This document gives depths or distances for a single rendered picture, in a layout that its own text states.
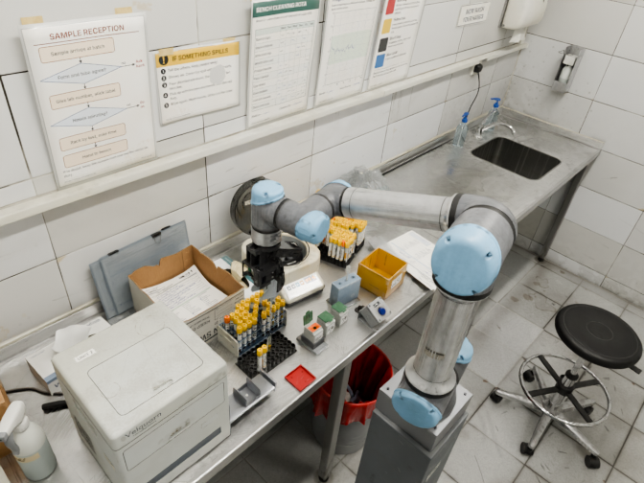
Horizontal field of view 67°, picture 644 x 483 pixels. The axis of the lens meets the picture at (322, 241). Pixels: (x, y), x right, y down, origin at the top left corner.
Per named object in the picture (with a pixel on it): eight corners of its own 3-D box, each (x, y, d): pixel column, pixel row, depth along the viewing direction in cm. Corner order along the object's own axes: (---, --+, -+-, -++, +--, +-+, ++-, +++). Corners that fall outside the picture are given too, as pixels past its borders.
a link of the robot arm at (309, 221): (341, 203, 113) (302, 187, 117) (314, 223, 105) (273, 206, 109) (337, 231, 117) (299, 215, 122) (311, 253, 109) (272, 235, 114)
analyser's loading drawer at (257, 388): (217, 436, 126) (216, 425, 123) (201, 420, 130) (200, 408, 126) (276, 390, 139) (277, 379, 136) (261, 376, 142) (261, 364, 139)
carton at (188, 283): (182, 360, 147) (177, 325, 137) (131, 309, 161) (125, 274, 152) (246, 320, 162) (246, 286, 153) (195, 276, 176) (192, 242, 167)
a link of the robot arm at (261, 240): (267, 213, 123) (289, 227, 119) (267, 227, 126) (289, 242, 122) (244, 223, 119) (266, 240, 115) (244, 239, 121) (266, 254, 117)
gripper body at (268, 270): (241, 277, 128) (241, 240, 121) (265, 263, 133) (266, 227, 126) (261, 292, 124) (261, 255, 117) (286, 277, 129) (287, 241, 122)
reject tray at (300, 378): (300, 392, 141) (300, 390, 141) (284, 378, 145) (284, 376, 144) (316, 379, 145) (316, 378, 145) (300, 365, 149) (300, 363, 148)
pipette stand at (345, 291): (338, 312, 168) (341, 291, 162) (326, 301, 172) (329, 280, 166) (359, 302, 173) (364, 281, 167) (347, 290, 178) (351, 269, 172)
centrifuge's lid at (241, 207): (233, 187, 165) (221, 178, 171) (239, 249, 178) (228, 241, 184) (286, 172, 176) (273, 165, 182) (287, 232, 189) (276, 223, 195)
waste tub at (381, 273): (384, 301, 175) (389, 280, 169) (354, 284, 181) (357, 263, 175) (403, 283, 183) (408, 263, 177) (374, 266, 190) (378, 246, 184)
